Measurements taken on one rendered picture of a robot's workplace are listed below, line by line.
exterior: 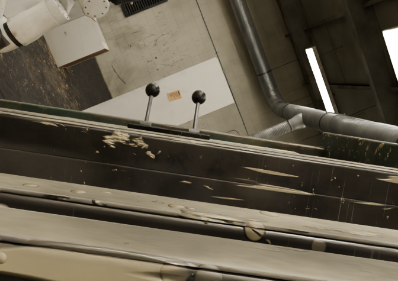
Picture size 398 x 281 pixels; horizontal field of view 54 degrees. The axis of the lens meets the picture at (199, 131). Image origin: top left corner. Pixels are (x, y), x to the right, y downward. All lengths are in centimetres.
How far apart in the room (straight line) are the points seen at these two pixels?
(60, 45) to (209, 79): 240
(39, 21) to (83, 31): 494
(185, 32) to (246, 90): 192
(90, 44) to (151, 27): 336
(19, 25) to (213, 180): 73
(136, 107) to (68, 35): 184
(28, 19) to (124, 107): 368
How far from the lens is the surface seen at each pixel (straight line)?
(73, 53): 597
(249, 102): 918
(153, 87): 99
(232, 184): 42
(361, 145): 103
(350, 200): 46
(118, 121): 119
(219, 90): 463
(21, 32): 104
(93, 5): 98
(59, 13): 102
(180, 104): 461
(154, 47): 904
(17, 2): 340
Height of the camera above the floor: 151
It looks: level
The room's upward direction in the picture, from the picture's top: 68 degrees clockwise
